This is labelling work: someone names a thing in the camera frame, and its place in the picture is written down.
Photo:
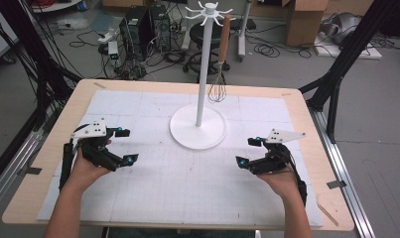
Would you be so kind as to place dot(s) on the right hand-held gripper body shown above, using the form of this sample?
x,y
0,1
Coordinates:
x,y
282,135

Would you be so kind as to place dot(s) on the white grid mat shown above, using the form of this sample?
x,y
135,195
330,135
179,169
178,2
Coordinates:
x,y
187,185

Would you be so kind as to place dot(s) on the cardboard box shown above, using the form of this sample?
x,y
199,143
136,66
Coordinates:
x,y
303,23

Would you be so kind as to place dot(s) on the grey bag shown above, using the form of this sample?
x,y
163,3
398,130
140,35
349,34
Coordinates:
x,y
344,28

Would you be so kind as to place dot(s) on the aluminium rail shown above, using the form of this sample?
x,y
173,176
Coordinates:
x,y
9,175
346,178

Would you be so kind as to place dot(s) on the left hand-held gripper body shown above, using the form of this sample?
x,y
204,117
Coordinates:
x,y
90,129

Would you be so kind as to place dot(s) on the flat wooden stick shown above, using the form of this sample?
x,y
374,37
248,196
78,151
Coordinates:
x,y
327,213

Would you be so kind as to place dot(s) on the white box with green light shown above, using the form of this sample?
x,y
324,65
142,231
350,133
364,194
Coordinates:
x,y
113,49

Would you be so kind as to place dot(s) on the person's left hand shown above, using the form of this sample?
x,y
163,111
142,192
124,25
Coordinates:
x,y
85,173

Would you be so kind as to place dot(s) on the white hook stand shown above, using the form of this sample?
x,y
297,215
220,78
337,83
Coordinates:
x,y
204,66

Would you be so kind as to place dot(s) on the black metal frame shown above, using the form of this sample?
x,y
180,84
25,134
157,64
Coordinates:
x,y
38,66
349,53

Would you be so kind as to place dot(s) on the white stand post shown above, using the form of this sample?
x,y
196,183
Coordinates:
x,y
189,23
243,29

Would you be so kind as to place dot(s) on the person's dark clothing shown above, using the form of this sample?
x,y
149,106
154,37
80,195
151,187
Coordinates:
x,y
181,233

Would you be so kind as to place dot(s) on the black round stool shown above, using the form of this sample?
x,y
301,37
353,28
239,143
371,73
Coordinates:
x,y
196,36

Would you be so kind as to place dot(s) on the person's right hand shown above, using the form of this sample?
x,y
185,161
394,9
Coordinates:
x,y
280,185

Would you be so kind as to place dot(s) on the white power strip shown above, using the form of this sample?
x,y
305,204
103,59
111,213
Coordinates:
x,y
106,36

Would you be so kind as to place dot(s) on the slim black computer tower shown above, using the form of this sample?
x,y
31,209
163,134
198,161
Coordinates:
x,y
161,26

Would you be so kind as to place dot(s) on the large black computer tower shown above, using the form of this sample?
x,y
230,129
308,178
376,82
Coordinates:
x,y
134,31

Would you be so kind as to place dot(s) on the black tape piece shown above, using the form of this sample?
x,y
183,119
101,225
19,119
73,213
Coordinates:
x,y
336,184
30,171

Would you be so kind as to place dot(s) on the white flat board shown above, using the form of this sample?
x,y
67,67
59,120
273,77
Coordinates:
x,y
353,51

